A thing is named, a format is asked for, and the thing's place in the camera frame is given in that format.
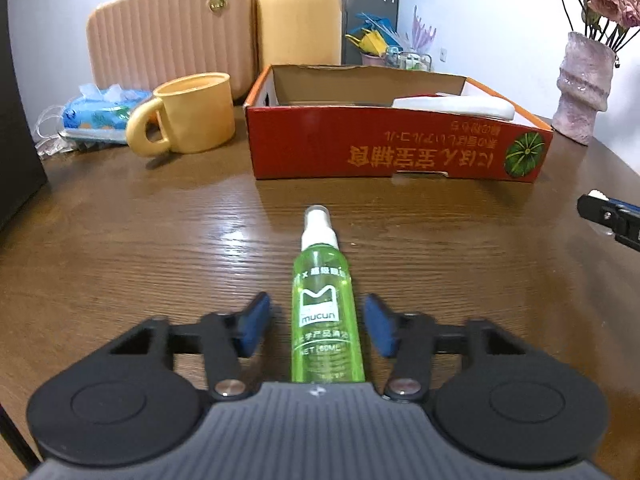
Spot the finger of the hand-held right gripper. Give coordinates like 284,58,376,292
576,192,640,252

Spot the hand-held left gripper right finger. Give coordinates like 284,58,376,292
362,292,526,403

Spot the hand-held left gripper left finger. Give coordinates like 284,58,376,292
107,291,273,401

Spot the green spray bottle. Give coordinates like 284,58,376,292
291,205,367,383

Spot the white red lint brush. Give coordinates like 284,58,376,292
391,92,517,122

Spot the red orange cardboard box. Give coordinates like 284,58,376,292
243,63,555,184

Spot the pink textured vase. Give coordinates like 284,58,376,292
551,31,617,147

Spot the yellow mug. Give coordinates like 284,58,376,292
126,72,237,157

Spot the blue tissue pack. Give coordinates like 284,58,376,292
62,82,153,146

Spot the yellow watering can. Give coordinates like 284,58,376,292
346,30,388,56

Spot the peach ribbed suitcase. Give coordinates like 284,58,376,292
86,0,261,103

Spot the black monitor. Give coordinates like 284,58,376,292
0,0,48,233

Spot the grey refrigerator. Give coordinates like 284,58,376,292
341,0,401,63

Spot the yellow thermos jug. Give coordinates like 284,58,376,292
257,0,366,68

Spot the wire storage trolley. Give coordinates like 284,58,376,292
385,46,433,72

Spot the purple wall decoration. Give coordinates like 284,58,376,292
407,5,437,56

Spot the black cable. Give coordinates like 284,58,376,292
0,402,38,473

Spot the white cable bundle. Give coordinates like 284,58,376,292
32,104,76,157

